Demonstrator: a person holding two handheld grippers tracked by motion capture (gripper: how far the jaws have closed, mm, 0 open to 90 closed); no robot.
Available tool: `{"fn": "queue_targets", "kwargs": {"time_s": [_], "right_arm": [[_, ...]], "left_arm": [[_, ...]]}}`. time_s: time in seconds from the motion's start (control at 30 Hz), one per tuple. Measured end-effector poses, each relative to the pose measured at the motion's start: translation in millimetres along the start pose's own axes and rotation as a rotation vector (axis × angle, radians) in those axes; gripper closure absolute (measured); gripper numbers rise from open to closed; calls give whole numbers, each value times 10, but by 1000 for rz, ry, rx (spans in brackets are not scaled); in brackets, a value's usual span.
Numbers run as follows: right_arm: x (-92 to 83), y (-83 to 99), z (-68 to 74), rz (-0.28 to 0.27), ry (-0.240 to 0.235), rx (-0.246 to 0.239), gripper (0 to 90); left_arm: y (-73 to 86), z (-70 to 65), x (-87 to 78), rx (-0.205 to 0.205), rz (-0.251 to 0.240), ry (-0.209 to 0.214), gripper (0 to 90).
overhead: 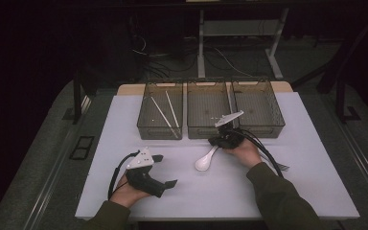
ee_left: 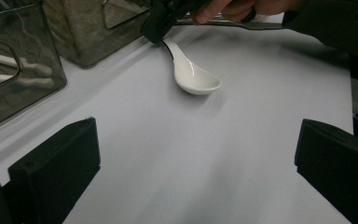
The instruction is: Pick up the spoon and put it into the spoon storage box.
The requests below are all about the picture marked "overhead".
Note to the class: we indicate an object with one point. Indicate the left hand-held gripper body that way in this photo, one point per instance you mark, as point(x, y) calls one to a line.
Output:
point(145, 182)

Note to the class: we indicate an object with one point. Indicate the person's right hand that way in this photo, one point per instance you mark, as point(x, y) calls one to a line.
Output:
point(246, 153)

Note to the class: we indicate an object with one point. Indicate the smoky clear plastic bin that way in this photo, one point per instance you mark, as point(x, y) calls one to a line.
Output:
point(159, 121)
point(260, 110)
point(204, 108)

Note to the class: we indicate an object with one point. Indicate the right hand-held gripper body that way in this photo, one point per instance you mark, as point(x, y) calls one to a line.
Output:
point(228, 137)

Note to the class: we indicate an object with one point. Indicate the white metal desk frame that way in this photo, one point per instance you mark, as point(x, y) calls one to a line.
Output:
point(239, 28)

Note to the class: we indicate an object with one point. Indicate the white table mat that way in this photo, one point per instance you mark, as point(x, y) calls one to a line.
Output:
point(211, 195)

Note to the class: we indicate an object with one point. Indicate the person's left hand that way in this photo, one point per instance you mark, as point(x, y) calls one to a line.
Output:
point(126, 195)

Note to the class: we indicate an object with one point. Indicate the black metal stand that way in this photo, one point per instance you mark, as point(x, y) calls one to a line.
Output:
point(76, 96)
point(341, 96)

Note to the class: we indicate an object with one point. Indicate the white ceramic spoon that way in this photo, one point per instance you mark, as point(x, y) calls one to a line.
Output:
point(202, 163)

